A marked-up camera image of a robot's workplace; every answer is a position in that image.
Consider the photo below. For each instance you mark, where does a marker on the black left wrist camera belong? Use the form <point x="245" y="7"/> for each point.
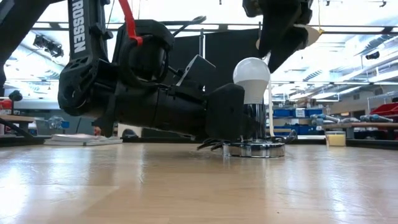
<point x="197" y="70"/>

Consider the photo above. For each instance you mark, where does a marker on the black round-headed stand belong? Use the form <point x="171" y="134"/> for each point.
<point x="15" y="96"/>

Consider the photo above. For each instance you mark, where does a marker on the black ceiling-mounted device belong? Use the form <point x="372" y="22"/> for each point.
<point x="49" y="46"/>

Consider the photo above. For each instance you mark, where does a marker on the red box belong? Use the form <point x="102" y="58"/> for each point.
<point x="5" y="104"/>

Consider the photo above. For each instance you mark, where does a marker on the wooden workbench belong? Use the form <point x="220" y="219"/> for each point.
<point x="367" y="126"/>

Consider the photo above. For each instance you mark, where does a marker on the blue plastic bag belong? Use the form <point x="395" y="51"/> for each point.
<point x="57" y="123"/>

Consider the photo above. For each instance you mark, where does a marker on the yellow candle jar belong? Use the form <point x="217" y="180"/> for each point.
<point x="335" y="139"/>

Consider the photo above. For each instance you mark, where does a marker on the black partition panel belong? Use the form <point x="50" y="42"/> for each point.
<point x="186" y="49"/>
<point x="230" y="46"/>

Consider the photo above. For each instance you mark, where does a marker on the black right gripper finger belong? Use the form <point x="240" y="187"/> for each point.
<point x="289" y="40"/>
<point x="267" y="39"/>

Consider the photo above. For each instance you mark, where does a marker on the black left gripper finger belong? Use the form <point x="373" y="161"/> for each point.
<point x="224" y="112"/>

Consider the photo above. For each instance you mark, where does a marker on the blue storage bins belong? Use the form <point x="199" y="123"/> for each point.
<point x="281" y="112"/>

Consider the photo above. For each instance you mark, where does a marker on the grey blue power tool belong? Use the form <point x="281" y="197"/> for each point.
<point x="326" y="118"/>
<point x="374" y="118"/>
<point x="350" y="120"/>

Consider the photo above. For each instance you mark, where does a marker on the wooden side table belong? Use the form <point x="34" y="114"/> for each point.
<point x="15" y="119"/>

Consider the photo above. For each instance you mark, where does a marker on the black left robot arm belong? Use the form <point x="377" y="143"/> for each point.
<point x="77" y="84"/>

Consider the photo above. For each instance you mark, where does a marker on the white lightbulb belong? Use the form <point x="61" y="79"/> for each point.
<point x="252" y="74"/>

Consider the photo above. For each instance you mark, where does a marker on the chrome lamp stand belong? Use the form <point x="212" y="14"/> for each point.
<point x="255" y="151"/>

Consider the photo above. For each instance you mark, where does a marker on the small black ceiling device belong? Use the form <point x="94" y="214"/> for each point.
<point x="372" y="55"/>

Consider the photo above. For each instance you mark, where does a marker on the red storage bin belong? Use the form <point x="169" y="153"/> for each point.
<point x="387" y="110"/>

